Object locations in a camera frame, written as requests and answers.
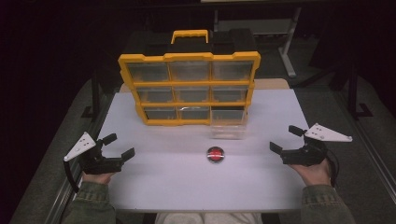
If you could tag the clear plastic drawer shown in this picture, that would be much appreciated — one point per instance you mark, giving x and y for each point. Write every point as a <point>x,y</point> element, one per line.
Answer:
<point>228,127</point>

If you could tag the round red-topped tin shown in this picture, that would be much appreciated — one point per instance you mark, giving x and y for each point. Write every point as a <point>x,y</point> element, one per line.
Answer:
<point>215,154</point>

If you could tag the aluminium rail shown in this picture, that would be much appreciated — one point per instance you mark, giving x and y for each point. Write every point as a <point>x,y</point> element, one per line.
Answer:
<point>67,189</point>
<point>373,155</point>

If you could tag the person's left hand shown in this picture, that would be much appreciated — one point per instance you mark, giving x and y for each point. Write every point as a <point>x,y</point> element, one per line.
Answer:
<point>98,178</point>

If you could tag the black metal stand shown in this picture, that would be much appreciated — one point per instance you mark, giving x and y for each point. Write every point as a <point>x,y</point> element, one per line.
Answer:
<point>353,93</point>
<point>95,99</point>

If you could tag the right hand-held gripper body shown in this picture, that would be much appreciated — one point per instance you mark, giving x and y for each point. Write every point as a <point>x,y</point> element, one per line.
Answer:
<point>306,155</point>

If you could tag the person's right hand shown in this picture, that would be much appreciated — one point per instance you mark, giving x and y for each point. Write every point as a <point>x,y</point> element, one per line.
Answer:
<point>314,174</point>

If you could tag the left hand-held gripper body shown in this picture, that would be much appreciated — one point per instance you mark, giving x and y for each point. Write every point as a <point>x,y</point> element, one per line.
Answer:
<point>99,163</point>

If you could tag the yellow and black drawer organizer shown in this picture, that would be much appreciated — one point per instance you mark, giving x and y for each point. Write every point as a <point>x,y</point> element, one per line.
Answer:
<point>190,57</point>

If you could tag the white metal desk frame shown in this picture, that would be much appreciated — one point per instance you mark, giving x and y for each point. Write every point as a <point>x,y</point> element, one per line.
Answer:
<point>288,49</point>

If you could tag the grid of transparent organizer bins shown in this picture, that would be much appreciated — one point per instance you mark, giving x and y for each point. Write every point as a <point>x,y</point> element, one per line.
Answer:
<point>155,95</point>

